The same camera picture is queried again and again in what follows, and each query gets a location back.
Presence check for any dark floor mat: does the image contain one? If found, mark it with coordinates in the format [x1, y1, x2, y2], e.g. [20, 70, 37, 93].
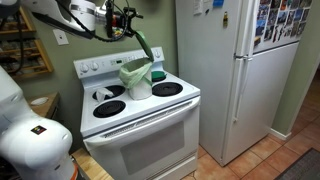
[275, 148, 320, 180]

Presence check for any white electric stove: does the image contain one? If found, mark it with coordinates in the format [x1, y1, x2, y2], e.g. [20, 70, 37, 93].
[74, 50, 200, 180]

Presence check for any green bin liner bag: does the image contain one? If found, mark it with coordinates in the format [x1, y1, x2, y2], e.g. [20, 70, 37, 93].
[119, 58, 152, 89]

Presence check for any white refrigerator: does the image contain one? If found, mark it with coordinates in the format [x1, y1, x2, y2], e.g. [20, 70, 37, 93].
[175, 0, 315, 166]

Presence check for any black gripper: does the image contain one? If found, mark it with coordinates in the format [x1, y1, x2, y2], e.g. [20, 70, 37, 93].
[105, 1, 143, 38]

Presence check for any green bin lid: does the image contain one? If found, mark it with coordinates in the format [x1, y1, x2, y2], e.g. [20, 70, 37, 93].
[135, 31, 154, 62]

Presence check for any wooden wall shelf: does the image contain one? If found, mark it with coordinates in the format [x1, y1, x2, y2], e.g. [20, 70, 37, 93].
[0, 8, 53, 79]

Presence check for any white paper on fridge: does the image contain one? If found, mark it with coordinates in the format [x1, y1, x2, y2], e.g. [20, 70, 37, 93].
[193, 0, 203, 15]

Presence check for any large front coil burner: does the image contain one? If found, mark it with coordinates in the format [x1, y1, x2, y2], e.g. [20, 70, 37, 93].
[93, 100, 126, 118]

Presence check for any wooden side table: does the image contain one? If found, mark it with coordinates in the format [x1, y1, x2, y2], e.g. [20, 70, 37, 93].
[27, 92, 60, 119]

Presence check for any white light switch plate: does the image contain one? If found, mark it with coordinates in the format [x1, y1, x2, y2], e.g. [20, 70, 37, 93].
[53, 29, 69, 45]

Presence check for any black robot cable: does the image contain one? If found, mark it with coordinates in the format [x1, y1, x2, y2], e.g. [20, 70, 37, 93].
[54, 0, 138, 43]

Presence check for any white paper towel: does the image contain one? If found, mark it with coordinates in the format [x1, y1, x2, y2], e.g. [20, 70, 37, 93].
[96, 88, 114, 102]

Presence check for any green silicone burner cover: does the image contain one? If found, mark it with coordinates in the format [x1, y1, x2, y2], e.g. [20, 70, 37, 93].
[151, 71, 166, 82]

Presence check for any white compost bin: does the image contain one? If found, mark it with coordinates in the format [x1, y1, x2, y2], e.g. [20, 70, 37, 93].
[129, 70, 152, 100]

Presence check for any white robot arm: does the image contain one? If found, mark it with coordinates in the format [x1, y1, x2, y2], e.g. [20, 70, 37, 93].
[0, 0, 137, 180]

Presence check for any white small dish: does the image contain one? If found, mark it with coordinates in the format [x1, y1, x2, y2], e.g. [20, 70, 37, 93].
[30, 97, 49, 106]

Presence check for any blue paper on fridge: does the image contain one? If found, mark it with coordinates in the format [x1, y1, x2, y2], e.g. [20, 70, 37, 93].
[212, 0, 224, 7]

